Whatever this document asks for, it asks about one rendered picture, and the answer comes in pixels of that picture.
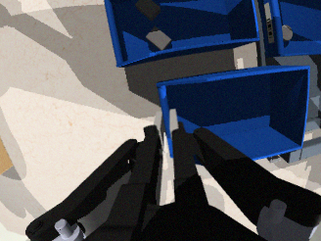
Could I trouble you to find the blue open-front bin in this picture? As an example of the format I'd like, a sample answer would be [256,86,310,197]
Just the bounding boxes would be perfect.
[258,0,321,58]
[104,0,260,68]

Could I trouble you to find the grey metal shelf rack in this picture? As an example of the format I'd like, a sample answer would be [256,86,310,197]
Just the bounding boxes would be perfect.
[253,0,321,164]

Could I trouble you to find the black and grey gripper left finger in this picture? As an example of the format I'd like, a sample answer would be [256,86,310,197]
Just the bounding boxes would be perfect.
[25,111,165,241]

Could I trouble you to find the grey round disc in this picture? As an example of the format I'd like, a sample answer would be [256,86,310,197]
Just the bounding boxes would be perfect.
[282,24,293,41]

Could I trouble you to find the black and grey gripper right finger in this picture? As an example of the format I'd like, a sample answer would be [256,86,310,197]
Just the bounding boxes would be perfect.
[169,109,321,241]

